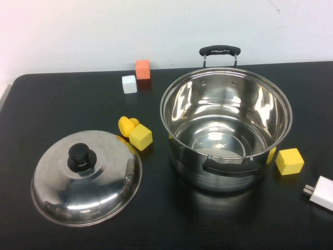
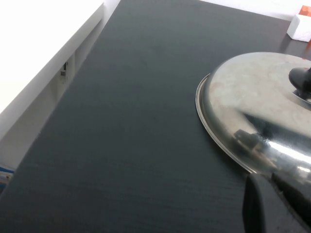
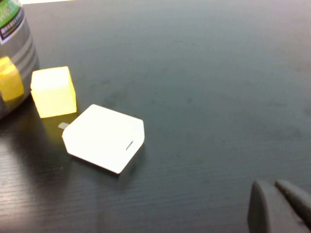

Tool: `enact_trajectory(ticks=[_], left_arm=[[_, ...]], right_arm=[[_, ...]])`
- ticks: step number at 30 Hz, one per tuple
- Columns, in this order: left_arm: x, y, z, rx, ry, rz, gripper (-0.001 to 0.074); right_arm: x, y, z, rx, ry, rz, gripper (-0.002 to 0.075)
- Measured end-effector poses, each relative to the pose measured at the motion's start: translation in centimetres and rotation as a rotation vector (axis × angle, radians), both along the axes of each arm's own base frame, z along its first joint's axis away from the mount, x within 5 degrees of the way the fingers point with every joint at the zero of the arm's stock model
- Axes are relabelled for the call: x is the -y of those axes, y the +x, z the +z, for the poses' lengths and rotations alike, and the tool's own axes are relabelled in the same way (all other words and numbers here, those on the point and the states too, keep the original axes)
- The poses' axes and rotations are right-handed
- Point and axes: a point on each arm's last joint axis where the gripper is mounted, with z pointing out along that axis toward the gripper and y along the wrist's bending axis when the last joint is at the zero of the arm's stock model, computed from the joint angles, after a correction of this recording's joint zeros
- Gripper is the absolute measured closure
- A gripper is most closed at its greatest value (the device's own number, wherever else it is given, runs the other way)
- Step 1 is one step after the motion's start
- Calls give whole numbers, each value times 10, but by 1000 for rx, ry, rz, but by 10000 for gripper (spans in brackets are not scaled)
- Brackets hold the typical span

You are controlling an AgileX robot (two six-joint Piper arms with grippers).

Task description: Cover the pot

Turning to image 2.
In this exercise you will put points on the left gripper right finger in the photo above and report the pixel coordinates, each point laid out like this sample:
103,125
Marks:
298,201

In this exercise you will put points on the grey wall socket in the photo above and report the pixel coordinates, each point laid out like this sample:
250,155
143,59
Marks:
64,72

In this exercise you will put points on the steel pot lid black knob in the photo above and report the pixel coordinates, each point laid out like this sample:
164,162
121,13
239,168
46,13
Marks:
243,97

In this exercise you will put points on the orange foam cube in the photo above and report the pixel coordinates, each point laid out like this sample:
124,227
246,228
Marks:
306,11

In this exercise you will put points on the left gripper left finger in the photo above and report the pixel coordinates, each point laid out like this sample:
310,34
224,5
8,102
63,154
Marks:
257,208

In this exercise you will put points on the blue and white box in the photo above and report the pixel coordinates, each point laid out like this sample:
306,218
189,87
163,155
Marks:
5,177

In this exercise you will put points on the white foam cube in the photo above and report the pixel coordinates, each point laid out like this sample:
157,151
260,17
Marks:
300,28

